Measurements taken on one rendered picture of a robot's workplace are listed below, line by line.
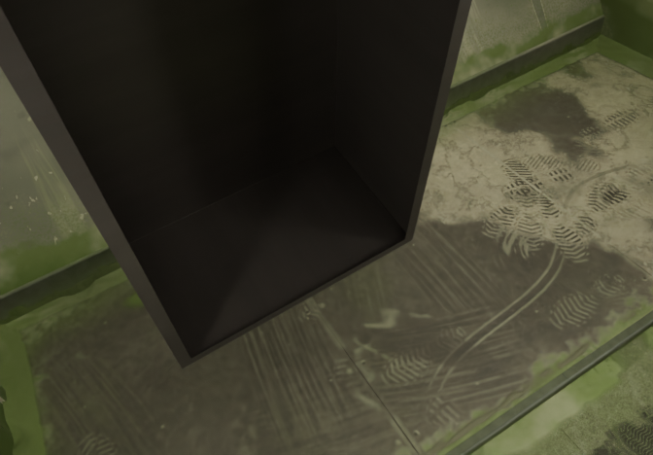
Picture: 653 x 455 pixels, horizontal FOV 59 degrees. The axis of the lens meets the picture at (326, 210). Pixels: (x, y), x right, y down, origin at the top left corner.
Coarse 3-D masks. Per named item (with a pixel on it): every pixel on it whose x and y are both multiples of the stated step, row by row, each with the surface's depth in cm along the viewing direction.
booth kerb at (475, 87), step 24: (600, 24) 255; (552, 48) 247; (576, 48) 256; (480, 72) 233; (504, 72) 240; (456, 96) 233; (480, 96) 241; (72, 264) 185; (96, 264) 190; (24, 288) 180; (48, 288) 185; (72, 288) 190; (0, 312) 181; (24, 312) 186
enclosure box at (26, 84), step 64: (0, 0) 82; (64, 0) 87; (128, 0) 93; (192, 0) 99; (256, 0) 106; (320, 0) 115; (384, 0) 103; (448, 0) 88; (0, 64) 52; (64, 64) 95; (128, 64) 101; (192, 64) 109; (256, 64) 118; (320, 64) 128; (384, 64) 113; (448, 64) 92; (64, 128) 61; (128, 128) 112; (192, 128) 121; (256, 128) 132; (320, 128) 146; (384, 128) 125; (128, 192) 125; (192, 192) 137; (256, 192) 146; (320, 192) 146; (384, 192) 140; (128, 256) 83; (192, 256) 136; (256, 256) 136; (320, 256) 136; (192, 320) 126; (256, 320) 127
